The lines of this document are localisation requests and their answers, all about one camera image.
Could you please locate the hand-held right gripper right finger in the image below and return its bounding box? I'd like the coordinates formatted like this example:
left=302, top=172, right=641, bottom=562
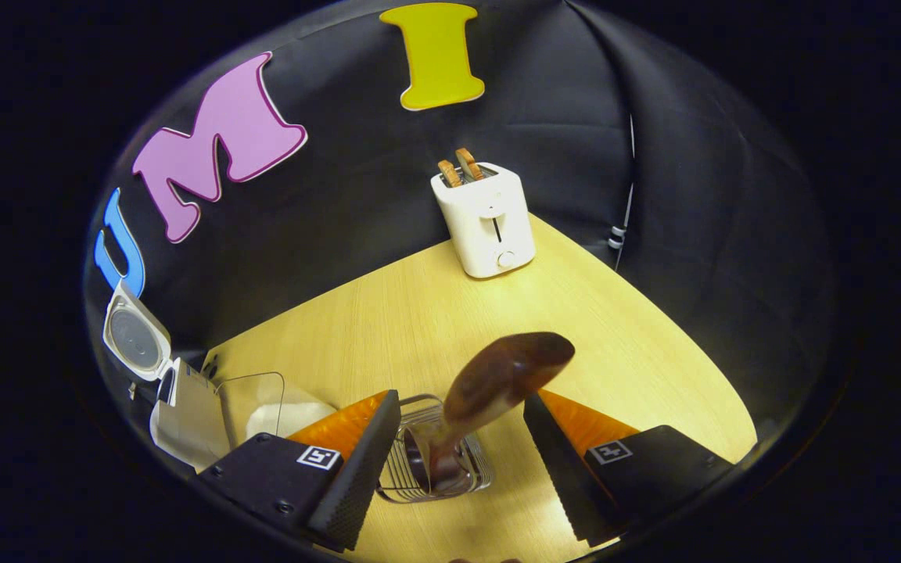
left=523, top=389, right=735, bottom=548

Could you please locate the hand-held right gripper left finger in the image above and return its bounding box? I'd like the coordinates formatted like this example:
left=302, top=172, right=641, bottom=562
left=199, top=389, right=403, bottom=552

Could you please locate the metal wire chopstick holder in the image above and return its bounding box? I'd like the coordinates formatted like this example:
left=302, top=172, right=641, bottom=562
left=376, top=393, right=494, bottom=504

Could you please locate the white rice heap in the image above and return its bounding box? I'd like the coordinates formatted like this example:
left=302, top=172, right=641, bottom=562
left=246, top=399, right=338, bottom=440

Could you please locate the brown wooden spoon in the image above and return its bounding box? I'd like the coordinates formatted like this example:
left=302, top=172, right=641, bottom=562
left=404, top=332, right=576, bottom=493

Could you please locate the white rice cooker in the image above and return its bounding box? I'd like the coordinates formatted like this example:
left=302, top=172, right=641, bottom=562
left=102, top=281, right=232, bottom=474

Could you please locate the clear plastic container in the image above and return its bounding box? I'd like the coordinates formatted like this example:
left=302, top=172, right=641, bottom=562
left=214, top=371, right=338, bottom=450

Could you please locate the white toaster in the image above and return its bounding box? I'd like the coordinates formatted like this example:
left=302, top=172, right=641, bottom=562
left=430, top=162, right=537, bottom=279

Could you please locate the black backdrop cloth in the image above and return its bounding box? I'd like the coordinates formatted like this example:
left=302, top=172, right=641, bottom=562
left=83, top=0, right=838, bottom=439

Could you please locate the thin white cable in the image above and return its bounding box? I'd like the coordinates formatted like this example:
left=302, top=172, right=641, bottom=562
left=607, top=113, right=637, bottom=271

